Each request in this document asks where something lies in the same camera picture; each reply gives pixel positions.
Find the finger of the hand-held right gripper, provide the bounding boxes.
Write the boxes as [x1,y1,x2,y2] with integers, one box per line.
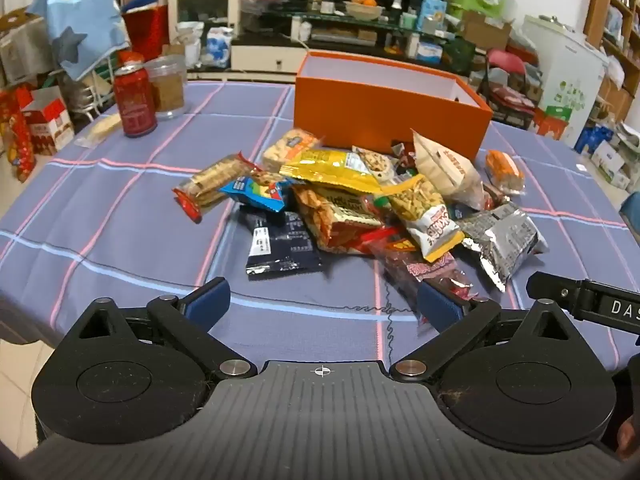
[526,271,640,337]

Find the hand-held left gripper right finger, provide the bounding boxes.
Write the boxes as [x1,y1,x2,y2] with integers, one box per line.
[389,282,577,382]

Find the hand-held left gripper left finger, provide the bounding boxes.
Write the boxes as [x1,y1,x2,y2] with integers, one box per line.
[62,277,258,380]

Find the orange cracker packet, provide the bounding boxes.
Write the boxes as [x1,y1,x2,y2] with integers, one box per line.
[485,150,526,196]

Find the orange cardboard box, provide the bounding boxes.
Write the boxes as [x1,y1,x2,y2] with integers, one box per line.
[293,51,493,161]

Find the pink red snack packet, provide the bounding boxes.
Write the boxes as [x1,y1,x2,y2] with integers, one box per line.
[370,240,475,322]

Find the dark navy snack packet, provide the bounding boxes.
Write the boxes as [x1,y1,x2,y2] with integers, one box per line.
[245,207,323,276]

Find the silver snack packet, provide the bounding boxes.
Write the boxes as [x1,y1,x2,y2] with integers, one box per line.
[459,202,549,293]

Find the yellow white peanut packet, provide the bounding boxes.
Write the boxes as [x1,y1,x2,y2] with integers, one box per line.
[382,175,466,263]

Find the blue snack packet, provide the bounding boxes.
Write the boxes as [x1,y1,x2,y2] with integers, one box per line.
[220,172,296,211]

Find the blue plaid tablecloth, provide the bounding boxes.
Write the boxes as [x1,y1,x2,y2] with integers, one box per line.
[0,79,640,376]

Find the clear cracker packet red ends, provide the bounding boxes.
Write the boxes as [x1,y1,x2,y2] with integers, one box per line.
[172,152,257,223]

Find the orange red snack bag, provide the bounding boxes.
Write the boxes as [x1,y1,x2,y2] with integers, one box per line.
[292,185,401,256]

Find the white beige snack packet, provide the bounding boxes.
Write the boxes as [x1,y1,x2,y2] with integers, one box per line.
[411,129,487,211]

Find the cookie snack packet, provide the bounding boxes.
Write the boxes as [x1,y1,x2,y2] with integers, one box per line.
[352,145,401,183]

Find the beige cracker packet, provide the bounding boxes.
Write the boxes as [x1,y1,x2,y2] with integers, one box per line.
[262,130,322,173]

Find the yellow snack packet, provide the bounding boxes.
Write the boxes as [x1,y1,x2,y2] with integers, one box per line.
[279,147,385,196]

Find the clear packet of sticks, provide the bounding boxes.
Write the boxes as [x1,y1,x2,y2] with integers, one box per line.
[75,112,124,149]

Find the red drink can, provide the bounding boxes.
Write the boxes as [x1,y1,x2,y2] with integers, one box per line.
[113,62,159,138]

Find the white chest freezer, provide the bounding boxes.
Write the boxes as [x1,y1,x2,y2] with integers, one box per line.
[522,14,611,136]

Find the red white carton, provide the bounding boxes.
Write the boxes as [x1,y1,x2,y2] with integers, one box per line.
[20,85,76,156]

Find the blue white bag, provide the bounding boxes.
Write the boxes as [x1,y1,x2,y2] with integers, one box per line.
[205,27,236,68]

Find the red chair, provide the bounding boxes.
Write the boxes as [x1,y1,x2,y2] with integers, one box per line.
[482,49,538,128]

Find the brown cardboard box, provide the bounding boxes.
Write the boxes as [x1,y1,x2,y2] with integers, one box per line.
[462,10,513,51]

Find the red box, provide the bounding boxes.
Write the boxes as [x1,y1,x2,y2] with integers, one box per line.
[122,4,171,63]

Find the light blue carton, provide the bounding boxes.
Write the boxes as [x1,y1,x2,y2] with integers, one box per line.
[417,0,448,36]

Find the wooden shelf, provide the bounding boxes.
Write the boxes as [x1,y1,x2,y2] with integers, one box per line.
[585,0,640,76]

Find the fruit bowl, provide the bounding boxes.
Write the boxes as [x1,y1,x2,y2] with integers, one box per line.
[344,0,385,21]

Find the blue star cloth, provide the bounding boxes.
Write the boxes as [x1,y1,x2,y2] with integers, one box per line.
[26,0,132,81]

